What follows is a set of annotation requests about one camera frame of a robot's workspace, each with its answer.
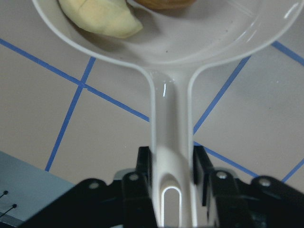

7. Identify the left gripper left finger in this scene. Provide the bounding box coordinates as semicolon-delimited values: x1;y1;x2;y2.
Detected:
122;146;157;228

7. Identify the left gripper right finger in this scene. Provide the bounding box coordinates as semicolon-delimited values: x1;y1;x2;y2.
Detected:
193;146;252;228

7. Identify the white plastic dustpan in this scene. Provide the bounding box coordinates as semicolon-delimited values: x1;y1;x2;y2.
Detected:
33;0;304;228

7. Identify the cream bread toy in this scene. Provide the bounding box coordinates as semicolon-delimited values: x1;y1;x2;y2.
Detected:
59;0;143;38

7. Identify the yellow potato toy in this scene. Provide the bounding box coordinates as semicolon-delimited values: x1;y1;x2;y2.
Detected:
135;0;195;10

